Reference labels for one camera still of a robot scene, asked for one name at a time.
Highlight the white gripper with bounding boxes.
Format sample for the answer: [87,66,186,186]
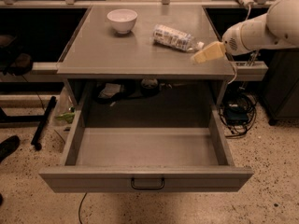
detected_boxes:
[191,25,249,63]

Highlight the clear plastic water bottle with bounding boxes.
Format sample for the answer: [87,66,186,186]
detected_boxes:
[153,24,204,52]

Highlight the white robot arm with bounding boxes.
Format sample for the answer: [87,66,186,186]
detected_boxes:
[192,0,299,63]

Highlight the grey open top drawer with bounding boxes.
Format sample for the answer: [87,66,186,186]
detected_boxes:
[38,81,254,194]

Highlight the white ceramic bowl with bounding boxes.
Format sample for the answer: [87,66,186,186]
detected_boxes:
[107,8,137,34]

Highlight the grey cabinet table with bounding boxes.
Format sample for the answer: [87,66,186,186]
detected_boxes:
[58,3,234,108]

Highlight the green plastic bag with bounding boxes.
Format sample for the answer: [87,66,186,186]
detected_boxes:
[55,107,75,124]

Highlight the black rod on floor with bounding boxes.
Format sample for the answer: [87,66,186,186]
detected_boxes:
[31,96,56,151]

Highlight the black shoe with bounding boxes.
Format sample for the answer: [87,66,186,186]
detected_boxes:
[0,135,20,162]

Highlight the white cable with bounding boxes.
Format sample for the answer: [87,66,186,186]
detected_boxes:
[226,4,252,85]

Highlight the black cable bundle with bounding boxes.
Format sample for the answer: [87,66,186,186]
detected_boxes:
[219,91,258,139]

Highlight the black drawer handle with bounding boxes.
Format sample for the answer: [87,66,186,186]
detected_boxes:
[131,178,164,190]

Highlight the black floor cable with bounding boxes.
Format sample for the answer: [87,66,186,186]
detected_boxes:
[78,192,89,224]

